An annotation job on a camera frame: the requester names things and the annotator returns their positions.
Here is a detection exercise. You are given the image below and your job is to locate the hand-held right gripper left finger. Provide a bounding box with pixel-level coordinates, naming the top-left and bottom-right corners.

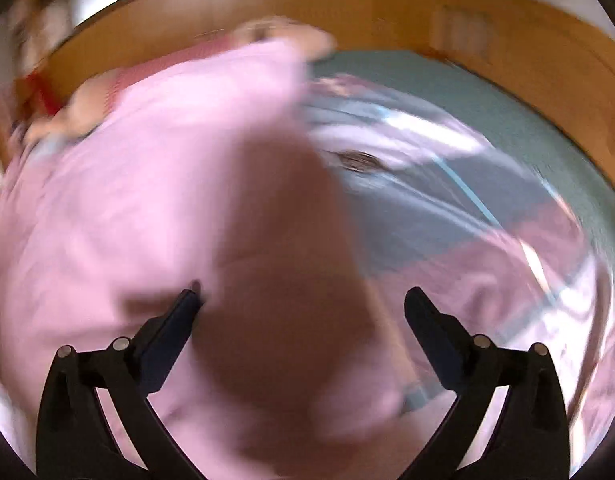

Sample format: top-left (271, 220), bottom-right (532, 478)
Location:
top-left (35, 281), bottom-right (206, 480)

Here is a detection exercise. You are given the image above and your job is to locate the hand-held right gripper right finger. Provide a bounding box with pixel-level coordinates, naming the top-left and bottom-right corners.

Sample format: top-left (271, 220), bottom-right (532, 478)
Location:
top-left (397, 286), bottom-right (572, 480)

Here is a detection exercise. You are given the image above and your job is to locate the wooden headboard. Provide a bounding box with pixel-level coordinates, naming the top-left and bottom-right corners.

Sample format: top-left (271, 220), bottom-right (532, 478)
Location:
top-left (18, 0), bottom-right (439, 107)

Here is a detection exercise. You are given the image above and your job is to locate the printed patchwork blanket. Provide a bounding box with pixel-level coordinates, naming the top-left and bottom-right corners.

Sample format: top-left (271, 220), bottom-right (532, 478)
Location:
top-left (306, 72), bottom-right (615, 476)

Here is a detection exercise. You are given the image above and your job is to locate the pink sweatshirt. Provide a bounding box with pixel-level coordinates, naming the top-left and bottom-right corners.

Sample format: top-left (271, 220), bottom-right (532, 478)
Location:
top-left (0, 40), bottom-right (413, 480)

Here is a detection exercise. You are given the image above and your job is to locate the green bed sheet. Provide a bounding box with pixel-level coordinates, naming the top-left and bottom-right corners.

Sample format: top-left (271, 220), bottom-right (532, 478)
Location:
top-left (307, 49), bottom-right (615, 281)

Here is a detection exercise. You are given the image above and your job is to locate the red cloth item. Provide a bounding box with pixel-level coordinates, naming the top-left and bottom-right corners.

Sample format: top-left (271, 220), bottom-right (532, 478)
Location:
top-left (22, 71), bottom-right (64, 112)

